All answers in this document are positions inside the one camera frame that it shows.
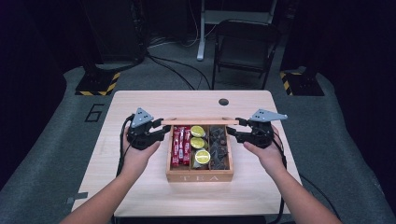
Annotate wooden tea box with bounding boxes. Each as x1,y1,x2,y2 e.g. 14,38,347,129
165,124,235,184

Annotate grey tape strip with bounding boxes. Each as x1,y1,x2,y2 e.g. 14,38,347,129
65,191,90,205

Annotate glass-paned wooden box lid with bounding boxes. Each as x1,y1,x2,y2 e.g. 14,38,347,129
161,116,240,127

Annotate left hand-held gripper cable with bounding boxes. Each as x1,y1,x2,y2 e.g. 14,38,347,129
115,114,135,179

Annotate dark curtain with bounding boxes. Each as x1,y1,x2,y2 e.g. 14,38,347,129
281,0,396,216
0,0,82,189

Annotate dark cabinet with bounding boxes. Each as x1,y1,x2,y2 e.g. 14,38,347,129
81,0,148,65

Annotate black floor cable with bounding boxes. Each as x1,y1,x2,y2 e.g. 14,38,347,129
145,51,213,91

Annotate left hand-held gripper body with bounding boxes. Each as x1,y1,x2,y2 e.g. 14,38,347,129
125,106,157,151

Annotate pile of dark tea bags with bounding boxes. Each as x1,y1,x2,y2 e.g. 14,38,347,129
208,125,231,171

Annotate red stick packet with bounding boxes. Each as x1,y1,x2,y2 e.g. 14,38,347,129
183,125,191,166
178,125,187,166
171,125,181,167

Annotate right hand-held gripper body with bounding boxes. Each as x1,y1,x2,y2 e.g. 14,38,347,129
248,108,289,149

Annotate white metal stand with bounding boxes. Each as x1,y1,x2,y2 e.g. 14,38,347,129
196,0,278,62

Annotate white floor cable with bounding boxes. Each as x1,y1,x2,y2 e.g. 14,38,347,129
147,18,218,49

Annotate person's left hand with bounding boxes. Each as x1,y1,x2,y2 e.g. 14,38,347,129
120,126,162,175

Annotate black folding chair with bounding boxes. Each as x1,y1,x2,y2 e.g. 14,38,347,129
211,19,283,91

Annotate black stand with striped base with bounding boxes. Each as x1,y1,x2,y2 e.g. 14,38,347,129
278,65,326,97
74,46,121,97

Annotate person's right hand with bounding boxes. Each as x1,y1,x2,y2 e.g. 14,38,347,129
243,124,288,176

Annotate green-lidded capsule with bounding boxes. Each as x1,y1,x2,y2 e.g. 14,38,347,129
194,149,212,165
190,136,206,150
190,125,206,139

